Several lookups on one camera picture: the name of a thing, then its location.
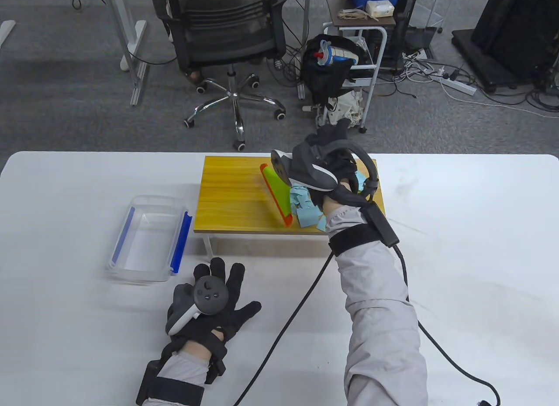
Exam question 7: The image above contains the grey tracking controller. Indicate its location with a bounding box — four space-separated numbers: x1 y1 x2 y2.
271 149 337 192
166 276 231 336

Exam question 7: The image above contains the green orange squeegee scraper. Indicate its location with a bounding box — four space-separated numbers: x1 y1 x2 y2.
260 163 292 227

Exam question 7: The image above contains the tangle of cables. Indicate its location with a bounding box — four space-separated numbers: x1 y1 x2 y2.
393 48 559 116

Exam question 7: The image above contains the black mesh bag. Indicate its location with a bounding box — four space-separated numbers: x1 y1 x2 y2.
302 34 372 110

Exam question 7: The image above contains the white desk frame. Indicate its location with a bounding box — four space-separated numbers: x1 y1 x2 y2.
100 0 149 106

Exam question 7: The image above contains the black equipment stand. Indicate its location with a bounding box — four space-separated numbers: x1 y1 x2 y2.
451 0 559 94

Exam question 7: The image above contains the small wooden table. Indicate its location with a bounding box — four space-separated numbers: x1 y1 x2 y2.
193 156 389 267

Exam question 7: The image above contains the clear plastic storage box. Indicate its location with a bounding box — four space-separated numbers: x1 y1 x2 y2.
105 195 193 285

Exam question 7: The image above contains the patterned cloth bag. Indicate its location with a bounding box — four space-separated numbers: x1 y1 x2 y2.
325 89 364 129

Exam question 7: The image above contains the black wrist strap device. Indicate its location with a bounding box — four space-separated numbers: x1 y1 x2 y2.
328 203 400 257
137 360 206 406

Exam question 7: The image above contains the person's left forearm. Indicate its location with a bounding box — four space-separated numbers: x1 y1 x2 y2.
138 349 219 406

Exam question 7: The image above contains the person's right hand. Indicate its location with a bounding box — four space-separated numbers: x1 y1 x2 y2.
290 118 367 212

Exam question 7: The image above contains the white desk leg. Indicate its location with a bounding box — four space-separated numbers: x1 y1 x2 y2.
298 0 311 100

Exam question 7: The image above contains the beige flat object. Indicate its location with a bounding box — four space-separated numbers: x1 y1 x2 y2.
340 8 379 22

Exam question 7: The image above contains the black cable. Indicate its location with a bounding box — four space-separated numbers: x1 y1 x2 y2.
234 142 500 406

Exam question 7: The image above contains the person's right forearm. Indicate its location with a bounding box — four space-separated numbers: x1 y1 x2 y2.
325 205 428 406

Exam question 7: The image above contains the black mesh office chair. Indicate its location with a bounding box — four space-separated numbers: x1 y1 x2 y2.
152 0 289 152

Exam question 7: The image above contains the white tissue box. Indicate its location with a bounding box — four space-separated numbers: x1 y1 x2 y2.
365 0 395 19

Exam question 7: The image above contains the blue white bottle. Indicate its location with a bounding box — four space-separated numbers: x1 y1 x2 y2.
312 40 363 68

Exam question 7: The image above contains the white power strip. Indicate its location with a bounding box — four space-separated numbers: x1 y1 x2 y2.
430 70 477 96

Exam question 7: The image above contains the person's left hand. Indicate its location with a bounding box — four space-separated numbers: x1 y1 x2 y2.
166 258 262 358

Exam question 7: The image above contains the white cart with brown top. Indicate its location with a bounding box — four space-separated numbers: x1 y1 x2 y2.
318 0 397 134

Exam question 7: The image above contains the pile of blue paper scraps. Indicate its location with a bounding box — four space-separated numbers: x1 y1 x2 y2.
288 170 367 232

